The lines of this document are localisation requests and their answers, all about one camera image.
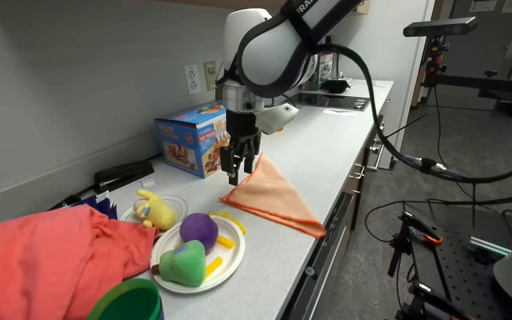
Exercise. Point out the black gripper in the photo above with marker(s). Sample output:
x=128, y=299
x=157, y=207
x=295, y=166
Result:
x=242, y=134

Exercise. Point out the peach towel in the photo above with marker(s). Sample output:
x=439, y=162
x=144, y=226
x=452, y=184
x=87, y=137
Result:
x=276, y=198

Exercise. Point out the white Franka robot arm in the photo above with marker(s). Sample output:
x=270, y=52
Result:
x=279, y=47

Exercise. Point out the colourful play food box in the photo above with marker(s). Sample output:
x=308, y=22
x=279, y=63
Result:
x=190, y=139

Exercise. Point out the small clear plate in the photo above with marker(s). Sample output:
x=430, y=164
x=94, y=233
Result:
x=178, y=205

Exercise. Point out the purple plush ball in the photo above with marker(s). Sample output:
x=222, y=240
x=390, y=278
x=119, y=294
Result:
x=198, y=230

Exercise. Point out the yellow toy fry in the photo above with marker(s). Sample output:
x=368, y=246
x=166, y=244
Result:
x=214, y=267
x=224, y=242

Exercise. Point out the yellow plush toy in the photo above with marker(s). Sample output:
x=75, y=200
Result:
x=158, y=212

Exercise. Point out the white round plate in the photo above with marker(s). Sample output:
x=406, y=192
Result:
x=230, y=260

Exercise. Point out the black cooktop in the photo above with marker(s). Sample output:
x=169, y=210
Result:
x=333, y=102

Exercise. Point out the green plush pear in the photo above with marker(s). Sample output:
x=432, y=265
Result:
x=183, y=265

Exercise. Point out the black stapler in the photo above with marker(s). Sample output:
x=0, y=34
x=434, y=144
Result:
x=123, y=173

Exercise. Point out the black object on cooktop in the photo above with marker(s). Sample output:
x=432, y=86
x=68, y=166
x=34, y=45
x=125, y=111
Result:
x=334, y=86

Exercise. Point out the counter cabinet with drawers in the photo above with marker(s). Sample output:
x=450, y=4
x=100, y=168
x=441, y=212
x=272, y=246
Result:
x=320, y=272

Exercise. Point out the dark blue cloth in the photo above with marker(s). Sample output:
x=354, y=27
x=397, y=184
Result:
x=102, y=207

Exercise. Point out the green bowl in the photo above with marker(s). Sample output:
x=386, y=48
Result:
x=128, y=303

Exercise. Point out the black tripod with clamp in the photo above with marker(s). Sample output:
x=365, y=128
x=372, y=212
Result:
x=413, y=228

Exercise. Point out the coral red cloth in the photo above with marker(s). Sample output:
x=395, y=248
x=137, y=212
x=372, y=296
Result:
x=48, y=260

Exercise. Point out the black perforated table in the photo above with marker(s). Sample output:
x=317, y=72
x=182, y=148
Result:
x=462, y=272

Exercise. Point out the white flat wrist bracket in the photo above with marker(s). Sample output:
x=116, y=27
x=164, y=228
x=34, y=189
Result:
x=276, y=118

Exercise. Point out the greenish wall switch plate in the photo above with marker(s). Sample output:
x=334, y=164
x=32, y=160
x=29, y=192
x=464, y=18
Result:
x=210, y=75

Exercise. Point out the white wall outlet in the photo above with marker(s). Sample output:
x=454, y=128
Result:
x=192, y=79

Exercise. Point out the black stereo camera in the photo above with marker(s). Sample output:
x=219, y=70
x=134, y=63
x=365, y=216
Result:
x=443, y=25

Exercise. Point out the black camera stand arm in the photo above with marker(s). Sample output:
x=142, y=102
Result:
x=487, y=86

